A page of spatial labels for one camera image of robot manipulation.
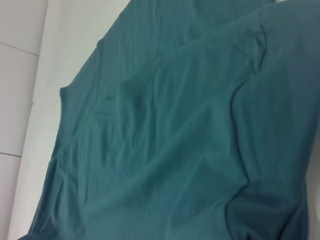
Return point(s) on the teal T-shirt with FREE print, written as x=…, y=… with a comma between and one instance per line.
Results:
x=175, y=125

